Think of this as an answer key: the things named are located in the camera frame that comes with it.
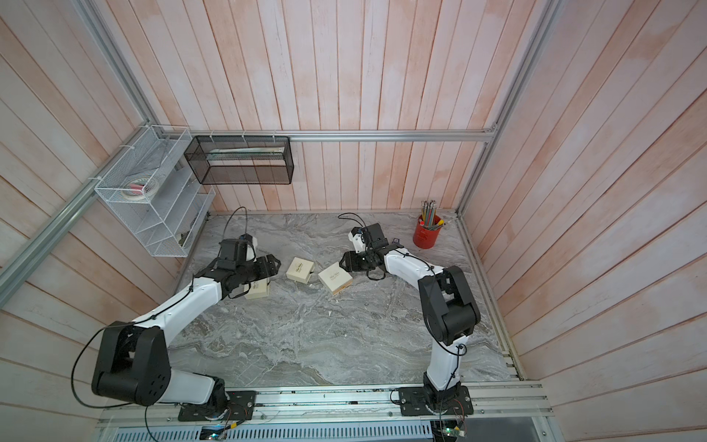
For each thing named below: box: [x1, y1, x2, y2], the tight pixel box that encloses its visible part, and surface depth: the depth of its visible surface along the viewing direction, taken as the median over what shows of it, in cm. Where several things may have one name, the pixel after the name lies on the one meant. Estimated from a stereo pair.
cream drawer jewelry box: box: [285, 256, 315, 285], surface depth 100 cm
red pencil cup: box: [412, 214, 442, 250], surface depth 105 cm
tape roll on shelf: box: [121, 177, 160, 200], surface depth 75 cm
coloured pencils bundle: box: [421, 199, 447, 231], surface depth 103 cm
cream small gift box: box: [317, 261, 353, 295], surface depth 98 cm
